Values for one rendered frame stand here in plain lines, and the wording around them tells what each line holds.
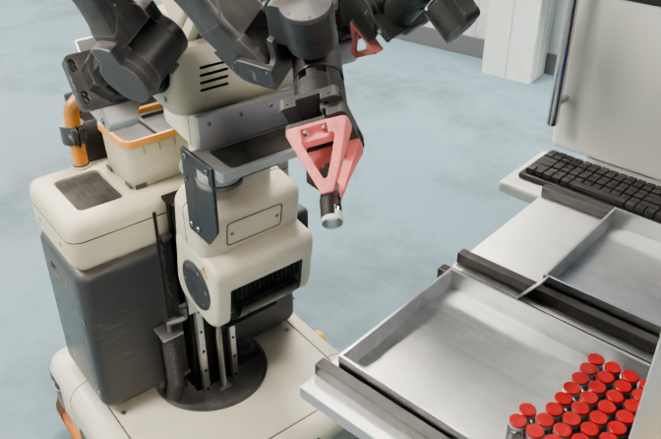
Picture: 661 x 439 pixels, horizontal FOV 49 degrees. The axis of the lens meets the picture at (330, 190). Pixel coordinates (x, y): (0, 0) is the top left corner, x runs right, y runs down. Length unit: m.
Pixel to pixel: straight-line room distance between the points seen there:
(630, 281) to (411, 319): 0.37
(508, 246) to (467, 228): 1.65
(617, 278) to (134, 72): 0.80
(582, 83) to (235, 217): 0.83
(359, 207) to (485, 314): 1.93
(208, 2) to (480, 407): 0.59
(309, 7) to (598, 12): 0.99
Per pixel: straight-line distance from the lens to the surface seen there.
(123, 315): 1.66
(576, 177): 1.63
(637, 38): 1.64
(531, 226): 1.33
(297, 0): 0.78
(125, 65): 1.00
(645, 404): 0.65
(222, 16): 0.83
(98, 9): 0.97
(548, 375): 1.04
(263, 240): 1.39
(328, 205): 0.72
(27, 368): 2.45
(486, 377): 1.02
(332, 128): 0.74
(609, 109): 1.71
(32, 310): 2.67
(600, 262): 1.28
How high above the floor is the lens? 1.59
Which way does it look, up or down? 31 degrees down
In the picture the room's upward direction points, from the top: straight up
